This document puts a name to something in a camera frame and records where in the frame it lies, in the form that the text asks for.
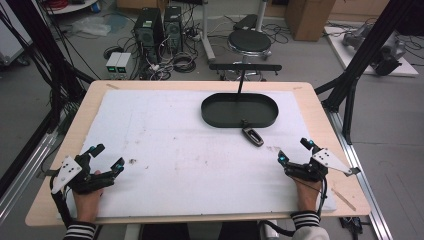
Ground black oval tray with stand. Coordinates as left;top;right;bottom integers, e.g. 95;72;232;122
200;63;283;129

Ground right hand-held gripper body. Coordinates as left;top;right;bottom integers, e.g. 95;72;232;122
283;147;362;183

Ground person's left hand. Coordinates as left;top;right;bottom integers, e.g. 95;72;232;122
72;170;104;225

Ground black computer tower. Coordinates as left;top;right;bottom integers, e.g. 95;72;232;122
132;7;166;65
162;5;185;55

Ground white floor board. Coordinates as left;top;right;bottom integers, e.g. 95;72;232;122
323;25;420;78

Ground white foam mat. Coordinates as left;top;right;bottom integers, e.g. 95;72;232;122
55;88;338;220

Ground black car key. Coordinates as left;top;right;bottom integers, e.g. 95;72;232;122
240;119;265;148

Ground black round stool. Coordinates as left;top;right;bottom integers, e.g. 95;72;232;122
227;28;273;62

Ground thin wooden stick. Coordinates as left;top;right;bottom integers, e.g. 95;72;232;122
330;187;358;212

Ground coiled black floor cables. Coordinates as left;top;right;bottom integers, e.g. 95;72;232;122
171;52;198;74

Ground clear plastic bag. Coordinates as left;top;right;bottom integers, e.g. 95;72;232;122
70;15;112;38

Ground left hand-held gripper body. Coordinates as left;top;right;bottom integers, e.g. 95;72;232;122
49;153;116;196

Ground aluminium rail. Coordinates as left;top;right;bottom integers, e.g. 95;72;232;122
325;108;396;240
0;131;60;222

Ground person's right hand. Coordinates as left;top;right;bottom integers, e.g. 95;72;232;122
293;177;324;213

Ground brown cardboard box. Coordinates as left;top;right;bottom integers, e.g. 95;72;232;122
283;0;337;43

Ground black metal frame post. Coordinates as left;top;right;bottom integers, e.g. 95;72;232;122
0;0;97;200
313;0;424;146

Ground person's dark trouser legs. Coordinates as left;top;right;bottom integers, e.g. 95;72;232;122
139;220;262;240

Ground white round table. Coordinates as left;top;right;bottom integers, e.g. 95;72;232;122
42;0;100;16

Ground white power supply box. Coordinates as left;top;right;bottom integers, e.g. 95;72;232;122
115;51;133;80
105;51;123;80

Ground white table leg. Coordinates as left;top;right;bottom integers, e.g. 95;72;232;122
199;0;218;65

